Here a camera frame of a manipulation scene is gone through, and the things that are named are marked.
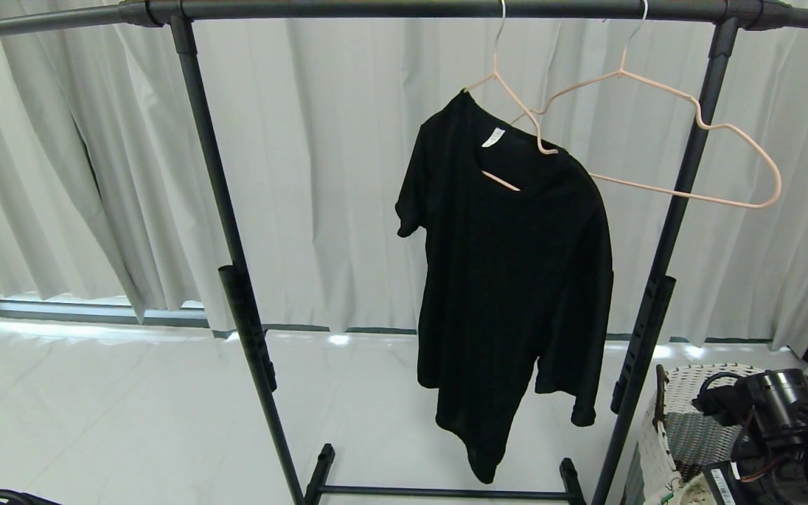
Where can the cream printed garment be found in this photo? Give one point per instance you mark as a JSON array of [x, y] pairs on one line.
[[684, 491]]

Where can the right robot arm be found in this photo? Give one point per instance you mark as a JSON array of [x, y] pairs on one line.
[[783, 400]]

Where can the black t-shirt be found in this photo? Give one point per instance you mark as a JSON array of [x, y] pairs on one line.
[[509, 280]]

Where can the window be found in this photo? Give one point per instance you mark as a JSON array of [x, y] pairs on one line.
[[60, 308]]

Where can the pink clothes hanger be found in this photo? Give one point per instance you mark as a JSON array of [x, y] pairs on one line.
[[621, 70], [495, 70]]

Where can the white laundry basket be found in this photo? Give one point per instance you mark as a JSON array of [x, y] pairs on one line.
[[684, 382]]

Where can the white curtain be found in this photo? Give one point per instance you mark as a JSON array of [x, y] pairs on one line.
[[341, 175]]

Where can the black clothes rack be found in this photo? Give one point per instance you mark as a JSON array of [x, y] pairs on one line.
[[446, 8]]

